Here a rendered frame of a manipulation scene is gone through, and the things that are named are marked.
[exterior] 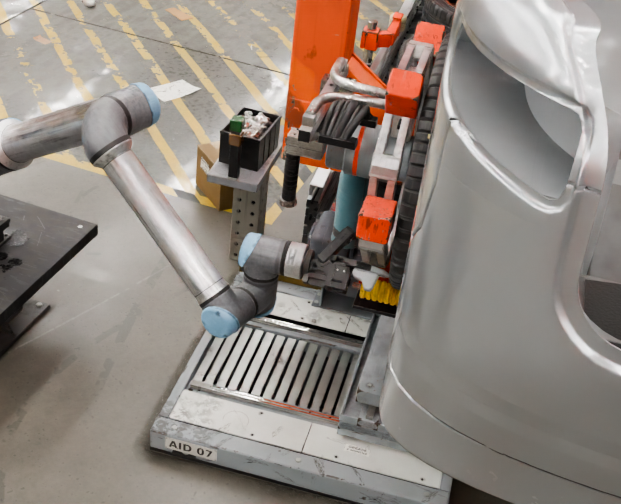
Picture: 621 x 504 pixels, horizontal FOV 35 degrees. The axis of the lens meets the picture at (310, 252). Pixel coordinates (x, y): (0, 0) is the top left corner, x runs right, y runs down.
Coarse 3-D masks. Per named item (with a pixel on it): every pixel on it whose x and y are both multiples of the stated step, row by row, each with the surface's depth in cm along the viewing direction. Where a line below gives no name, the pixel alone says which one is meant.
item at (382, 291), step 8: (360, 288) 257; (376, 288) 254; (384, 288) 255; (392, 288) 255; (360, 296) 256; (368, 296) 255; (376, 296) 255; (384, 296) 255; (392, 296) 254; (392, 304) 255
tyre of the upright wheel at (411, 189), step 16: (432, 80) 219; (432, 96) 216; (432, 112) 215; (416, 144) 215; (416, 160) 215; (416, 176) 215; (416, 192) 216; (400, 208) 219; (400, 224) 220; (400, 240) 223; (400, 256) 226; (400, 272) 231
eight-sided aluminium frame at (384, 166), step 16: (416, 48) 240; (432, 48) 239; (400, 64) 229; (416, 64) 255; (432, 64) 253; (384, 128) 222; (400, 128) 221; (416, 128) 268; (384, 144) 221; (400, 144) 221; (384, 160) 220; (400, 160) 220; (384, 176) 221; (368, 192) 224; (400, 192) 270; (368, 256) 245; (384, 256) 241
